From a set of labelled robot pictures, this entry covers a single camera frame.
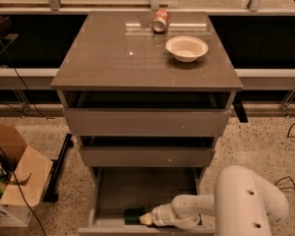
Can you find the top grey drawer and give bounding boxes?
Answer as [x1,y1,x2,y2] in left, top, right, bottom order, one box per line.
[63,108,230,137]

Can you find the red soda can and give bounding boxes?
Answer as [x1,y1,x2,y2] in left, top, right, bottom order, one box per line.
[152,9,169,32]

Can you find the open cardboard box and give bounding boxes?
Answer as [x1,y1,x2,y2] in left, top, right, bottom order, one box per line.
[0,125,52,227]

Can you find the black cable right floor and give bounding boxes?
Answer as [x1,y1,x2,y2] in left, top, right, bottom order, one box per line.
[273,117,295,200]

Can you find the middle grey drawer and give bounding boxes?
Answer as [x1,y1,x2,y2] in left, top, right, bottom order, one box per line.
[80,147,215,167]

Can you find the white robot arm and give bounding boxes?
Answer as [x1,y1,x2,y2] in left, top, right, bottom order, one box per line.
[139,165,289,236]

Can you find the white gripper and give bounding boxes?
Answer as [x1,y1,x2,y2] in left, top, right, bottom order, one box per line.
[140,204,172,227]

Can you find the black cable floor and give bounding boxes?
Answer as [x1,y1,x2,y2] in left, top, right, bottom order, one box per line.
[273,117,295,200]
[0,32,47,236]

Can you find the green yellow sponge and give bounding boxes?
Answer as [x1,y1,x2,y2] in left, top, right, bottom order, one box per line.
[124,206,146,225]

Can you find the black cable left floor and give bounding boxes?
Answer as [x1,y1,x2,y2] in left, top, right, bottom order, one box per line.
[0,32,47,236]

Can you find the bottom grey open drawer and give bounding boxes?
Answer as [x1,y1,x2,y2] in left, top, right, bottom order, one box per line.
[79,167,214,236]

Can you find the white paper bowl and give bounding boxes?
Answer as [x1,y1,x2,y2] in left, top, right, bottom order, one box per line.
[165,35,208,63]

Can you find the black cabinet leg bar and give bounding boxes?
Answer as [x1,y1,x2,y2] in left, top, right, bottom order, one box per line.
[233,101,248,123]

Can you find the grey drawer cabinet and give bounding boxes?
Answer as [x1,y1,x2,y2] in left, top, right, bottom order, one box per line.
[50,11,244,236]

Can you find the black floor bar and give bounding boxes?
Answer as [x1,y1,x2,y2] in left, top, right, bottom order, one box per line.
[43,134,74,203]

